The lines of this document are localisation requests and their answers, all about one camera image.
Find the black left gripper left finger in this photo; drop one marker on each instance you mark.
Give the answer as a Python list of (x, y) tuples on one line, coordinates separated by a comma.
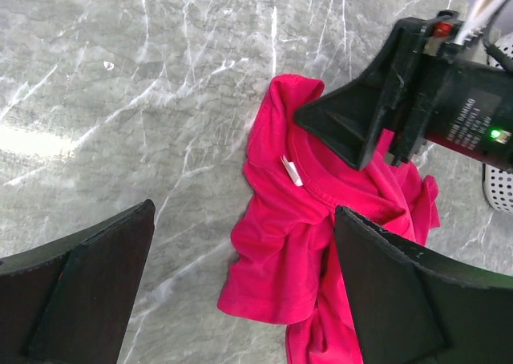
[(70, 300)]

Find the red t-shirt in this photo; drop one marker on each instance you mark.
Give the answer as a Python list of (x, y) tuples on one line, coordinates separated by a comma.
[(287, 271)]

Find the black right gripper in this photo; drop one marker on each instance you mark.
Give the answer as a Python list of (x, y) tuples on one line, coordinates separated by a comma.
[(456, 95)]

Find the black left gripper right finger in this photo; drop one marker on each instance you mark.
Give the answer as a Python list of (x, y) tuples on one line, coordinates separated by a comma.
[(410, 304)]

